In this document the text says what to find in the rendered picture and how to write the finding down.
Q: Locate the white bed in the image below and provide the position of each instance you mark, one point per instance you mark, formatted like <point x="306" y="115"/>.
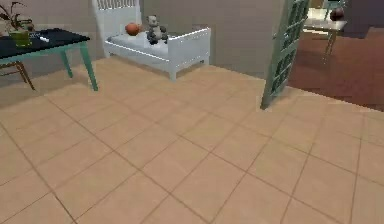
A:
<point x="181" y="46"/>

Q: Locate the grey teddy bear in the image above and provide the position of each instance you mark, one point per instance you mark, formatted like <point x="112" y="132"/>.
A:
<point x="155" y="30"/>

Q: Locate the black top green leg table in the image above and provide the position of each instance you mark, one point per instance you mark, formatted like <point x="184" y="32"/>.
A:
<point x="50" y="41"/>

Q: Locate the dark red ball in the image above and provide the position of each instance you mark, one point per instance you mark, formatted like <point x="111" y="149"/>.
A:
<point x="337" y="14"/>

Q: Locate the pale table with green legs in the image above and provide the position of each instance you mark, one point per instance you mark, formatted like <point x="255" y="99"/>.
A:
<point x="325" y="25"/>

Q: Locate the orange ball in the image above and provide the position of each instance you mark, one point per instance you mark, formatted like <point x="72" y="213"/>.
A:
<point x="132" y="29"/>

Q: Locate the green glazed room door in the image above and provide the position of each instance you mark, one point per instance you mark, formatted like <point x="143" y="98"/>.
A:
<point x="284" y="53"/>

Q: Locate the house plant in green pot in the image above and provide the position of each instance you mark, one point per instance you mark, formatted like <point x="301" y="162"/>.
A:
<point x="19" y="31"/>

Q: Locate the brown wooden chair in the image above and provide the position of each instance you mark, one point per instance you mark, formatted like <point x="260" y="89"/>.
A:
<point x="20" y="71"/>

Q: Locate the small white object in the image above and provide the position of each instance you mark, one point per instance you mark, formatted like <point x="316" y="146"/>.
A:
<point x="44" y="39"/>

